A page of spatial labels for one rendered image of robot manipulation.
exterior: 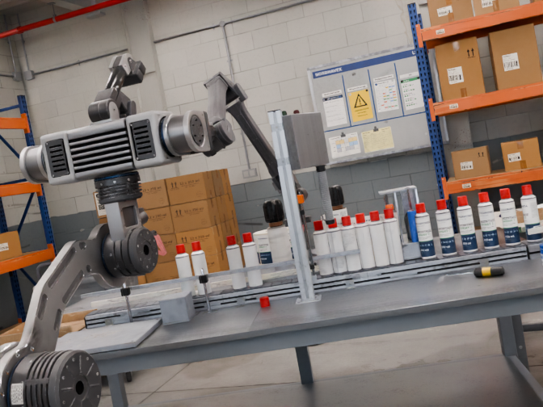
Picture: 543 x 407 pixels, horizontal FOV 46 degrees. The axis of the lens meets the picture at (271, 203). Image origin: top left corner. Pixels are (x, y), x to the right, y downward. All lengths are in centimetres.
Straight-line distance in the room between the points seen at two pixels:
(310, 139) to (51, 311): 105
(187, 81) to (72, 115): 156
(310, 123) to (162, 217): 378
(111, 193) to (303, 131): 70
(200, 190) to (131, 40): 255
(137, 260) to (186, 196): 392
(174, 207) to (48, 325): 419
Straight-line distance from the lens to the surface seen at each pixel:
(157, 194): 592
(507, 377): 310
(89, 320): 260
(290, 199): 224
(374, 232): 237
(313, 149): 227
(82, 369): 164
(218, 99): 222
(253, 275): 242
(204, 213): 579
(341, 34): 693
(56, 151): 204
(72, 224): 828
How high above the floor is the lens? 130
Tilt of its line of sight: 3 degrees down
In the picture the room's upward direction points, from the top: 10 degrees counter-clockwise
